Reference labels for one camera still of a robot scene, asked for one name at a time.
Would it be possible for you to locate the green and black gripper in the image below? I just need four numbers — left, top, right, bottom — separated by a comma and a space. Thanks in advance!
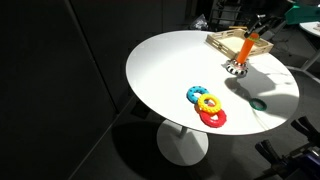
244, 4, 320, 37

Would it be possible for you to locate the wooden tray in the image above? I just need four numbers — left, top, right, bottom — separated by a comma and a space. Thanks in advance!
206, 29, 273, 59

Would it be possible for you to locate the white round side table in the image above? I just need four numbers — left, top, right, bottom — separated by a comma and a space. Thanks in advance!
299, 21, 320, 37

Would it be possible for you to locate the orange ring stacking stand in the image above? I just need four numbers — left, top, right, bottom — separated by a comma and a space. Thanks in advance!
226, 33, 260, 77

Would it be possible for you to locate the dark green ring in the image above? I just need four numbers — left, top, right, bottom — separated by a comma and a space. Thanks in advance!
248, 98, 268, 112

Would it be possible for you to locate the blue ring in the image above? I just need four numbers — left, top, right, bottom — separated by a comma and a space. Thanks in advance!
185, 85, 210, 105

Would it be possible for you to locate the yellow ring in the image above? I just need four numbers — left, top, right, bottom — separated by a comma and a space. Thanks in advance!
197, 93, 222, 115

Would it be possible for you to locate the red ring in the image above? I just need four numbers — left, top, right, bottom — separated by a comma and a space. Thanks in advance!
198, 108, 228, 129

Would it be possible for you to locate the white table pedestal base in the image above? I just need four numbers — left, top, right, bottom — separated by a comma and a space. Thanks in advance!
157, 120, 209, 166

